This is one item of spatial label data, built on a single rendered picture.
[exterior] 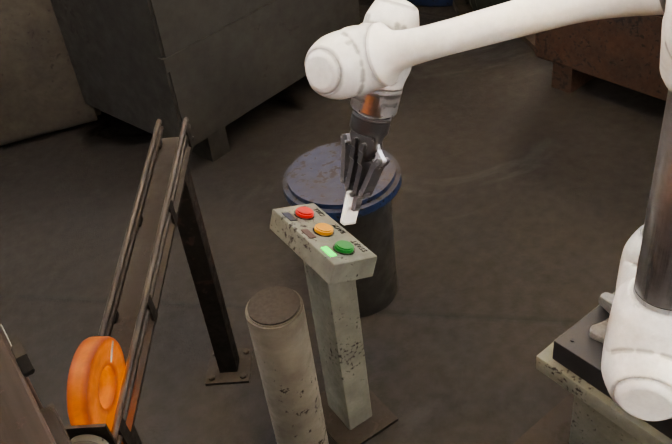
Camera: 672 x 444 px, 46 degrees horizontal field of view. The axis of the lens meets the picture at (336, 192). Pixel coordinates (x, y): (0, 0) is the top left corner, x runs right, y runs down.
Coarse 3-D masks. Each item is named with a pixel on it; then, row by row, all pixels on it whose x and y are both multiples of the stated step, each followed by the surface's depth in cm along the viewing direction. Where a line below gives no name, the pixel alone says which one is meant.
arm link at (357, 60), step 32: (512, 0) 123; (544, 0) 121; (576, 0) 120; (608, 0) 118; (640, 0) 116; (352, 32) 124; (384, 32) 124; (416, 32) 121; (448, 32) 120; (480, 32) 121; (512, 32) 122; (320, 64) 122; (352, 64) 121; (384, 64) 123; (416, 64) 124; (352, 96) 127
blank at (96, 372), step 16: (80, 352) 119; (96, 352) 119; (112, 352) 125; (80, 368) 117; (96, 368) 119; (112, 368) 126; (80, 384) 116; (96, 384) 119; (112, 384) 126; (80, 400) 116; (96, 400) 119; (112, 400) 125; (80, 416) 116; (96, 416) 119; (112, 416) 124
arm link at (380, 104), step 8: (360, 96) 143; (368, 96) 142; (376, 96) 141; (384, 96) 141; (392, 96) 142; (400, 96) 144; (352, 104) 145; (360, 104) 143; (368, 104) 142; (376, 104) 142; (384, 104) 142; (392, 104) 143; (360, 112) 143; (368, 112) 143; (376, 112) 143; (384, 112) 143; (392, 112) 144
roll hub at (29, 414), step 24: (0, 336) 56; (0, 360) 54; (0, 384) 52; (24, 384) 52; (0, 408) 51; (24, 408) 51; (48, 408) 62; (0, 432) 50; (24, 432) 50; (48, 432) 51
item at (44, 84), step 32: (0, 0) 291; (32, 0) 295; (0, 32) 297; (32, 32) 301; (0, 64) 303; (32, 64) 308; (64, 64) 312; (0, 96) 310; (32, 96) 314; (64, 96) 319; (0, 128) 317; (32, 128) 321; (64, 128) 328
